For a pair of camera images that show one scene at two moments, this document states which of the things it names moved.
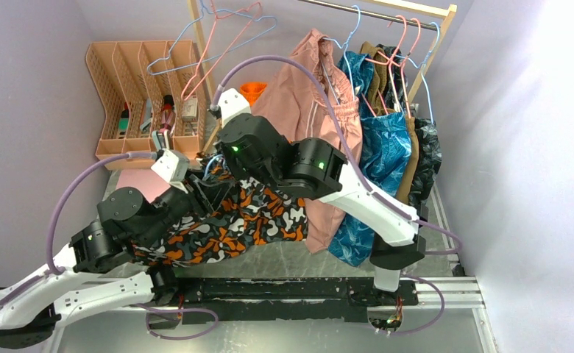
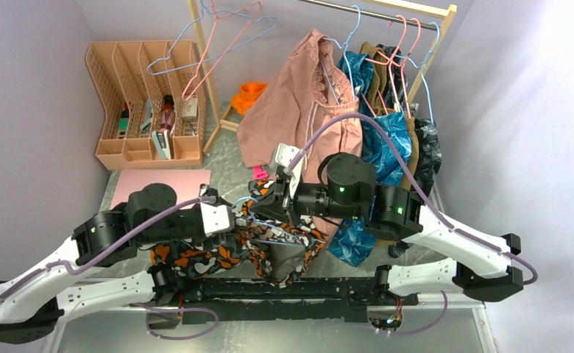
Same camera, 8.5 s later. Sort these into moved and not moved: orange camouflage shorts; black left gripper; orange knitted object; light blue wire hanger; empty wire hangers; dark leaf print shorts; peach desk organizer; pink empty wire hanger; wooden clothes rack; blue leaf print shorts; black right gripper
Moved: black left gripper; orange camouflage shorts; light blue wire hanger; black right gripper
Not moved: wooden clothes rack; dark leaf print shorts; pink empty wire hanger; orange knitted object; blue leaf print shorts; empty wire hangers; peach desk organizer
